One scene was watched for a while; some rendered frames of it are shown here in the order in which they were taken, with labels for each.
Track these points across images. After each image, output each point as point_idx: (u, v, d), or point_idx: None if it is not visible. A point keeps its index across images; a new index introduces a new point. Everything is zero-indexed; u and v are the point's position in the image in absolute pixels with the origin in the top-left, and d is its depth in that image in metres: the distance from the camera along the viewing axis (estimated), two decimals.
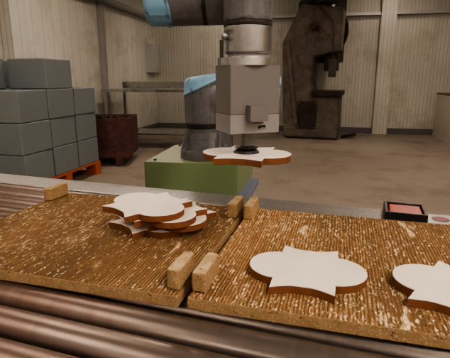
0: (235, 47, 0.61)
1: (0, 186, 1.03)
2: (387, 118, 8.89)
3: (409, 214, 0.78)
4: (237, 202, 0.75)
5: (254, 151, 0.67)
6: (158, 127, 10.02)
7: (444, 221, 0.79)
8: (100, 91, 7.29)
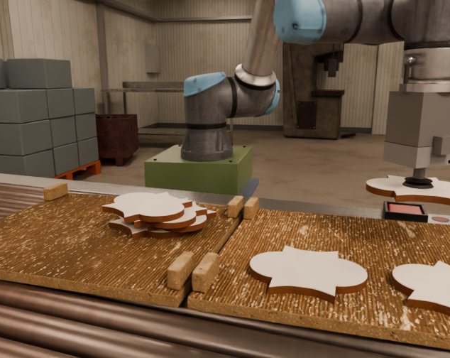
0: (426, 73, 0.55)
1: (0, 186, 1.03)
2: None
3: (409, 214, 0.78)
4: (237, 202, 0.75)
5: (431, 185, 0.61)
6: (158, 127, 10.02)
7: (444, 221, 0.79)
8: (100, 91, 7.29)
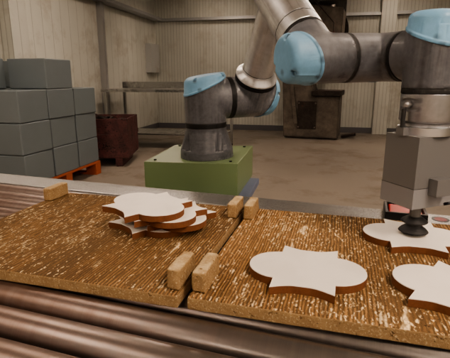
0: (422, 118, 0.57)
1: (0, 186, 1.03)
2: (387, 118, 8.89)
3: None
4: (237, 202, 0.75)
5: (425, 231, 0.62)
6: (158, 127, 10.02)
7: (444, 221, 0.79)
8: (100, 91, 7.29)
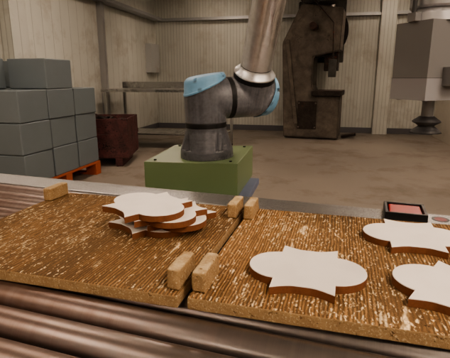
0: None
1: (0, 186, 1.03)
2: (387, 118, 8.89)
3: (409, 214, 0.78)
4: (237, 202, 0.75)
5: (438, 131, 0.59)
6: (158, 127, 10.02)
7: (444, 221, 0.79)
8: (100, 91, 7.29)
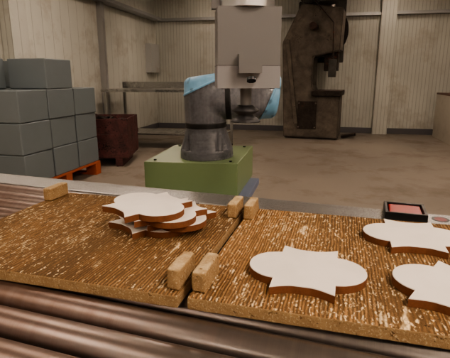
0: None
1: (0, 186, 1.03)
2: (387, 118, 8.89)
3: (409, 214, 0.78)
4: (237, 202, 0.75)
5: (251, 120, 0.58)
6: (158, 127, 10.02)
7: (444, 221, 0.79)
8: (100, 91, 7.29)
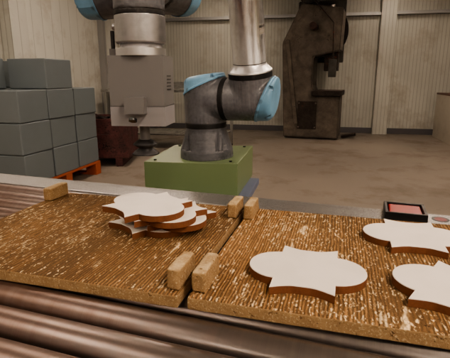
0: (116, 38, 0.60)
1: (0, 186, 1.03)
2: (387, 118, 8.89)
3: (409, 214, 0.78)
4: (237, 202, 0.75)
5: (146, 153, 0.65)
6: (158, 127, 10.02)
7: (444, 221, 0.79)
8: (100, 91, 7.29)
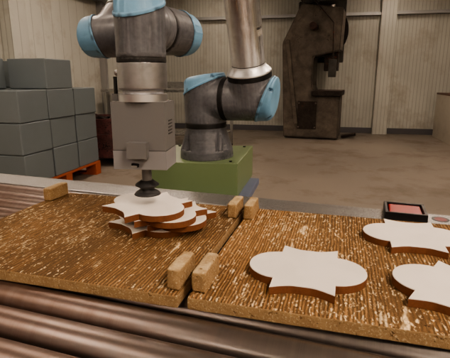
0: (118, 84, 0.62)
1: (0, 186, 1.03)
2: (387, 118, 8.89)
3: (409, 214, 0.78)
4: (237, 202, 0.75)
5: (147, 194, 0.66)
6: None
7: (444, 221, 0.79)
8: (100, 91, 7.29)
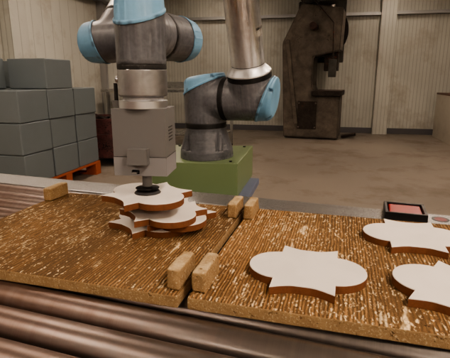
0: (118, 91, 0.62)
1: (0, 186, 1.03)
2: (387, 118, 8.89)
3: (409, 214, 0.78)
4: (237, 202, 0.75)
5: (147, 193, 0.66)
6: None
7: (444, 221, 0.79)
8: (100, 91, 7.29)
